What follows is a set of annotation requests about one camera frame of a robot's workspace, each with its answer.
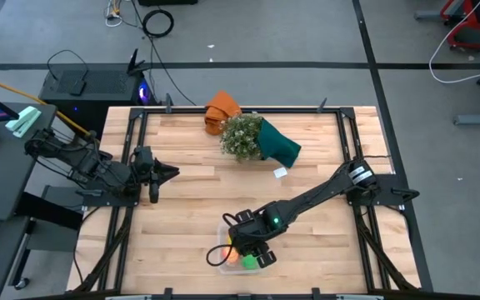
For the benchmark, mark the toy green pepper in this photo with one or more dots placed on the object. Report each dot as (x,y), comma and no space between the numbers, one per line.
(249,261)

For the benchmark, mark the clear plastic tupperware container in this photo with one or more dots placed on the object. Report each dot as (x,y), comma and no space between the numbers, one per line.
(240,271)

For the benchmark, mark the toy peach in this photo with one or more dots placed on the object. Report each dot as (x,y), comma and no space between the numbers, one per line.
(232,255)

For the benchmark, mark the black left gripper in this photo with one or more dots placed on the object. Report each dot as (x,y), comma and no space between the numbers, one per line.
(144,162)

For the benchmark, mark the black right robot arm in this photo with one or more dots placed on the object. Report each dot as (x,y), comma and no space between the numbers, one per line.
(315,193)

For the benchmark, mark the small white card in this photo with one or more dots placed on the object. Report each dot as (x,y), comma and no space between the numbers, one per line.
(280,172)

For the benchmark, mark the black computer tower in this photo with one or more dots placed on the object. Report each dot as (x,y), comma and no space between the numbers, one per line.
(98,83)

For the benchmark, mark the black wifi antenna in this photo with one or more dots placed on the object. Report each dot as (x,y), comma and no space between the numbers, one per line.
(133,62)

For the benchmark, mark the small black box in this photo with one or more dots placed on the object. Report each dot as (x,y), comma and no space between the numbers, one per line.
(77,87)

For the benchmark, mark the black aluminium table frame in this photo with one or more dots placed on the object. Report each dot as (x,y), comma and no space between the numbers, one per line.
(181,110)

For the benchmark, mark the red metal cart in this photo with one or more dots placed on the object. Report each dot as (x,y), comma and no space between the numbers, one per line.
(473,38)

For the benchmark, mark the mint green stapler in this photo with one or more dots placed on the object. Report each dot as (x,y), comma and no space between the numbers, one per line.
(23,121)

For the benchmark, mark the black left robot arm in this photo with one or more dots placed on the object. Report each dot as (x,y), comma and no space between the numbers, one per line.
(98,171)

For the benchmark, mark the orange cloth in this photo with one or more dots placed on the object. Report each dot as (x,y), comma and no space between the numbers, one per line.
(221,112)

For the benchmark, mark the teal cloth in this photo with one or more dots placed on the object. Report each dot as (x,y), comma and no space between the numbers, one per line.
(277,146)

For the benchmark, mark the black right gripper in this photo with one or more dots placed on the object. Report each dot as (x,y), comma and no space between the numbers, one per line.
(246,235)

